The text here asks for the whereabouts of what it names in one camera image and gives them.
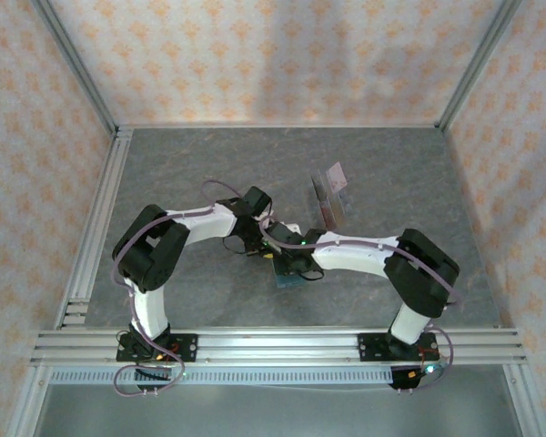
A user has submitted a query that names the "blue card holder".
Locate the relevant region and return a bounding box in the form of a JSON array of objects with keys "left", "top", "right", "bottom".
[{"left": 272, "top": 257, "right": 308, "bottom": 290}]

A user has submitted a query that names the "pink credit card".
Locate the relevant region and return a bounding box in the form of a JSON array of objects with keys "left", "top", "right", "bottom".
[{"left": 326, "top": 160, "right": 349, "bottom": 191}]

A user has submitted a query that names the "clear acrylic card stand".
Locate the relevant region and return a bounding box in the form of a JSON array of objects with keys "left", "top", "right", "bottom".
[{"left": 308, "top": 159, "right": 354, "bottom": 231}]

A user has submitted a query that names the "grey metal sheet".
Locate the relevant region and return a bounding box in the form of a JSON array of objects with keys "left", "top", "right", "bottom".
[{"left": 34, "top": 384, "right": 527, "bottom": 437}]

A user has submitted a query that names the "wide aluminium frame rail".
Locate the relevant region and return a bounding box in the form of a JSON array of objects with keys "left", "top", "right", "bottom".
[{"left": 29, "top": 328, "right": 528, "bottom": 365}]

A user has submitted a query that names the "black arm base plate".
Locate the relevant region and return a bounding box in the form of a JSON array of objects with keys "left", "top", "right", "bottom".
[
  {"left": 116, "top": 333, "right": 198, "bottom": 364},
  {"left": 358, "top": 331, "right": 438, "bottom": 363}
]

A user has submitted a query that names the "thin aluminium rear rail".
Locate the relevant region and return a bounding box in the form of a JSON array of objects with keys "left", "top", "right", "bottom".
[{"left": 116, "top": 121, "right": 442, "bottom": 130}]

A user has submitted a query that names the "slotted grey cable duct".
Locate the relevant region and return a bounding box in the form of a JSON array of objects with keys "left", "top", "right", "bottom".
[{"left": 49, "top": 367, "right": 395, "bottom": 386}]

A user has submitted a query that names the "aluminium side floor rail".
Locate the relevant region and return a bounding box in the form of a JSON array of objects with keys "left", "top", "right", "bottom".
[{"left": 54, "top": 127, "right": 136, "bottom": 330}]

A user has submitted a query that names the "aluminium frame post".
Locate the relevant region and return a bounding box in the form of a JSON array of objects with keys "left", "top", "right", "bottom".
[
  {"left": 30, "top": 0, "right": 119, "bottom": 136},
  {"left": 502, "top": 363, "right": 546, "bottom": 437},
  {"left": 436, "top": 0, "right": 524, "bottom": 133},
  {"left": 8, "top": 363, "right": 51, "bottom": 437}
]

